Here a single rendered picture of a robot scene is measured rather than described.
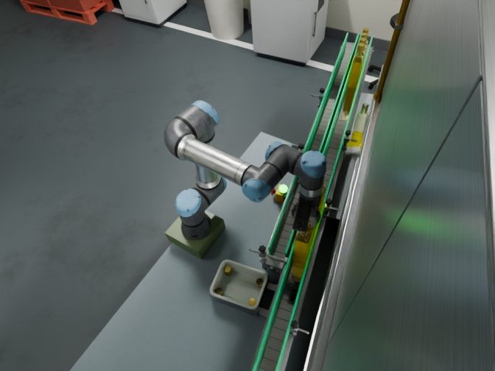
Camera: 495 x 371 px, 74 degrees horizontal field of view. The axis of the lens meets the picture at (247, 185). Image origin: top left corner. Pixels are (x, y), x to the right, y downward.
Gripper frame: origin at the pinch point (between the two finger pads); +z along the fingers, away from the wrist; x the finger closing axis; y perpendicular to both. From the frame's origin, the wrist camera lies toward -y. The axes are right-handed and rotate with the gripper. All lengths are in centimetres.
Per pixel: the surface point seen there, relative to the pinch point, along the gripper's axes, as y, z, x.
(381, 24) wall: 320, 87, -5
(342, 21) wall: 328, 93, 38
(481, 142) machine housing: -49, -97, -15
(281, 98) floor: 204, 115, 72
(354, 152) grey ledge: 68, 27, -11
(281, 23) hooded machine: 263, 69, 92
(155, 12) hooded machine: 297, 94, 274
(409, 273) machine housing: -51, -87, -15
